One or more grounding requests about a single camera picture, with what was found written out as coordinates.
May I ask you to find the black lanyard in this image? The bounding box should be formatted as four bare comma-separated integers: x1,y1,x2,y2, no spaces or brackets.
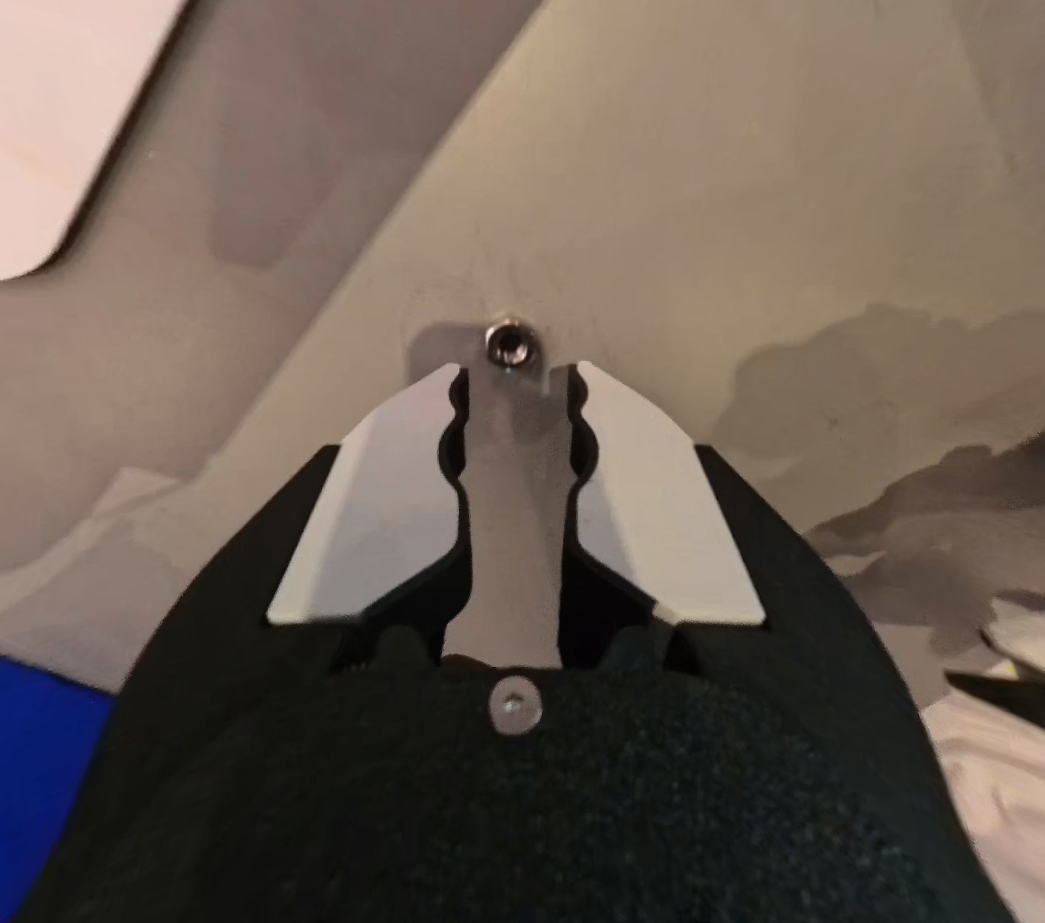
945,666,1045,730

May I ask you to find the steel hex nut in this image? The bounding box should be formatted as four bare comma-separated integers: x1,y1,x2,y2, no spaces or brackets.
483,319,537,369

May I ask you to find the blue plastic bin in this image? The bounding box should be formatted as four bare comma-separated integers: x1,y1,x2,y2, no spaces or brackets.
0,654,117,920

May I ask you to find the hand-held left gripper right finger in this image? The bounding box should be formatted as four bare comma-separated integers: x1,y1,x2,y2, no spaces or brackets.
563,360,769,627

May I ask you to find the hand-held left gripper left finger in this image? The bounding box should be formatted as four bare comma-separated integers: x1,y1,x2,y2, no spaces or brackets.
265,361,476,647

